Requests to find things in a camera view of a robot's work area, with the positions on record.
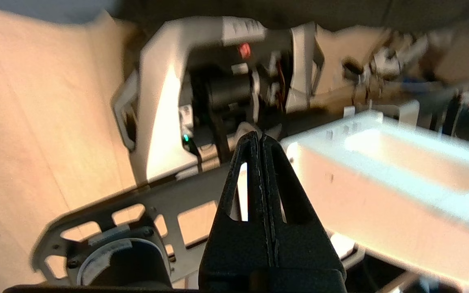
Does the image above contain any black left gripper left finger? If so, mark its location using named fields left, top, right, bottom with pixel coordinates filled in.
left=199, top=131, right=274, bottom=288

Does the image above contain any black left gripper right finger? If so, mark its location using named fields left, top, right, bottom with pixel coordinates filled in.
left=260, top=134, right=346, bottom=282

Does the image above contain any black printed T-shirt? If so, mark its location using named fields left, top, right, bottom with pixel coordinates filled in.
left=112, top=0, right=469, bottom=35

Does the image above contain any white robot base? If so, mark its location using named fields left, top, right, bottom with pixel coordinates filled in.
left=112, top=16, right=325, bottom=184

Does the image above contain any white plastic box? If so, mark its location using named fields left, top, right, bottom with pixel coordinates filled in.
left=280, top=110, right=469, bottom=293

